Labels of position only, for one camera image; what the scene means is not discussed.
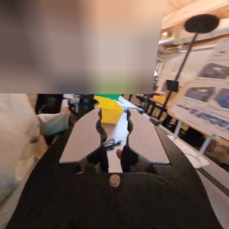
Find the black disc-topped stand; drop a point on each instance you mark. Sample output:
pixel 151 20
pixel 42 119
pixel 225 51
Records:
pixel 202 23

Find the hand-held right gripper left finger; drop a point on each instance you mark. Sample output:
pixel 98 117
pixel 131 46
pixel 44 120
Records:
pixel 82 139

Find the green plastic bin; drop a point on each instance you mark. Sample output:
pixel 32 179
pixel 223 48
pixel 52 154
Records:
pixel 111 96

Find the person's left forearm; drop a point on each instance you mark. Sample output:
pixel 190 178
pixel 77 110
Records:
pixel 53 123

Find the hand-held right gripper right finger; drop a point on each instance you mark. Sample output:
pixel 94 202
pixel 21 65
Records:
pixel 146 141

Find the person's right hand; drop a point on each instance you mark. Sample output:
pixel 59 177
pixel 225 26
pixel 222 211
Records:
pixel 119 153

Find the plywood poster board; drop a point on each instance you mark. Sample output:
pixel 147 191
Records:
pixel 183 93

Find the black usb hub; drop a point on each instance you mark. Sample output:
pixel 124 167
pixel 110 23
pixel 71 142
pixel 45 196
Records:
pixel 86 107

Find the black flat panel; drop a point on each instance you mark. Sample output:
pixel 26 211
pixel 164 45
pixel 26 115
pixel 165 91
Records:
pixel 172 85

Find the yellow plastic bin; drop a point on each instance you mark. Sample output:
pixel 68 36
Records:
pixel 160 99
pixel 109 114

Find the instruction poster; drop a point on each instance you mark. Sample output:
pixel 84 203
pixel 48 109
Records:
pixel 205 100

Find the person's left hand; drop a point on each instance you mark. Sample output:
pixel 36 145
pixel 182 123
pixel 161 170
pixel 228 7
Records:
pixel 73 119

